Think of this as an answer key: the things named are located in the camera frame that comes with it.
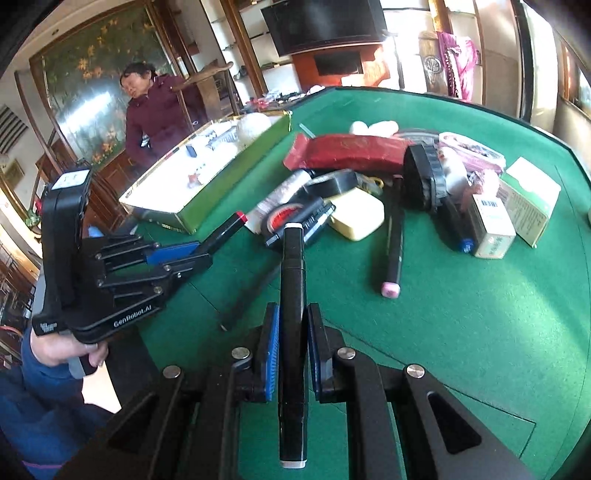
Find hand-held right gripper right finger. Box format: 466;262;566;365
307;302;541;480

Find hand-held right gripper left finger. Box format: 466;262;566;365
60;302;282;480

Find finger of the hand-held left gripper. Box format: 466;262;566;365
98;253;214;304
95;234;206;274

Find pens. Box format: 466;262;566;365
278;223;309;469

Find black pen red cap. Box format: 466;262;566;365
198;210;249;254

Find green gold cardboard box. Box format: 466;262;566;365
119;113;293;235

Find long grey white carton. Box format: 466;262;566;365
203;127;236;148

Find clear white tube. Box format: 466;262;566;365
245;168;319;232

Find black barcode case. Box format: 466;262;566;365
264;196;337;250

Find black marker pink cap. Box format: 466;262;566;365
373;178;406;298

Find white fluffy ball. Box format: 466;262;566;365
235;112;273;148

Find red foil packet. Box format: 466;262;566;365
283;133;416;175

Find black ribbed round plastic part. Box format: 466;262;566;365
402;143;448;210

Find small white barcode box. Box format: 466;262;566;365
468;194;517;259

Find white bottle red label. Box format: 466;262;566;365
438;148;469;195

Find pink fluffy hair clip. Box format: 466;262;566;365
468;171;504;199

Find white green carton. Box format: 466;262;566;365
499;157;561;247

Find pink oval hair-tie box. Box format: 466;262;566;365
436;131;506;174

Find person's left forearm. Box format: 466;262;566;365
0;339;118;480

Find person's left hand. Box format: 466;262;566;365
30;330;110;378

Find wooden armchair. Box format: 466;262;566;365
173;60;241;134

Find pile of assorted trinkets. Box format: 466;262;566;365
245;90;315;114

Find round table control panel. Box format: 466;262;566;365
392;128;444;148

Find red wooden television cabinet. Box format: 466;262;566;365
293;44;393;90

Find black flat television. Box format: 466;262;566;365
261;0;387;57

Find carved wooden chair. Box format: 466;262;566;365
418;30;462;100

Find magenta cloth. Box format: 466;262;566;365
436;31;478;102

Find wooden framed window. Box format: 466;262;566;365
556;32;591;116

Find large floral wall painting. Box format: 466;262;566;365
30;2;185;167

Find wooden wall shelf unit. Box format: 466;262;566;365
203;0;296;100

